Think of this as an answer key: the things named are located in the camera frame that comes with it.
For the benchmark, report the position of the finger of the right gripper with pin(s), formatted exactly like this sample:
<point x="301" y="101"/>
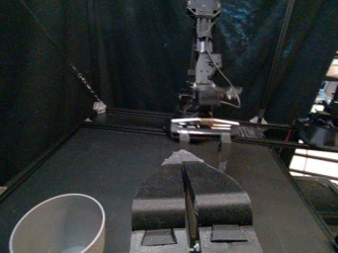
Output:
<point x="184" y="138"/>
<point x="225" y="151"/>

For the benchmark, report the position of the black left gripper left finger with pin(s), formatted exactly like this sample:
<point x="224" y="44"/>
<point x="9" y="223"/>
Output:
<point x="158" y="197"/>

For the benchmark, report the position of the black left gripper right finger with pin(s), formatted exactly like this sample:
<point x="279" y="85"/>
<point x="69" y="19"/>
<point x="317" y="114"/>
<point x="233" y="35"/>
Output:
<point x="220" y="197"/>

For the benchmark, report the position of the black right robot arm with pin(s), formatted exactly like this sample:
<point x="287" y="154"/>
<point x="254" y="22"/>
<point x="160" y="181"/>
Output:
<point x="205" y="66"/>

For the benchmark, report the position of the grey bowl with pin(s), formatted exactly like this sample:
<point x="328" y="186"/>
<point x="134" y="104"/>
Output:
<point x="57" y="227"/>

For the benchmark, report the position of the black gear beside table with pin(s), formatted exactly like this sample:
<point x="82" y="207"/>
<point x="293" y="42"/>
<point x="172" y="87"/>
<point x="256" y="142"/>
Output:
<point x="317" y="128"/>

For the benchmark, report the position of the black mesh chair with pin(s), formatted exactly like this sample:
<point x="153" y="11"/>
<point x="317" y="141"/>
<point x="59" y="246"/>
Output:
<point x="319" y="197"/>

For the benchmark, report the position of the black cloth curtain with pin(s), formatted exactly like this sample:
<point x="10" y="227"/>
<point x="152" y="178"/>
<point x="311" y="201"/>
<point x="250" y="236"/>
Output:
<point x="133" y="49"/>

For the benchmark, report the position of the white corner bracket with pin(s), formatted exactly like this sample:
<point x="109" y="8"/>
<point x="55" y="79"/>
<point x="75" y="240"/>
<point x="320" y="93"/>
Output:
<point x="257" y="120"/>
<point x="100" y="106"/>

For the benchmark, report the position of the black table frame rail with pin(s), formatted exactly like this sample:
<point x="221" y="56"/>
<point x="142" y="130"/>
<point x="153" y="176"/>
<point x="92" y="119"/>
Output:
<point x="133" y="129"/>

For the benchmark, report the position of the black metal frame post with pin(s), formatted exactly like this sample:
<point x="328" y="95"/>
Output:
<point x="277" y="59"/>

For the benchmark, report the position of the thin black frame rod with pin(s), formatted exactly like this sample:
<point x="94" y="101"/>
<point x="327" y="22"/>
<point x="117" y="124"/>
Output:
<point x="83" y="77"/>

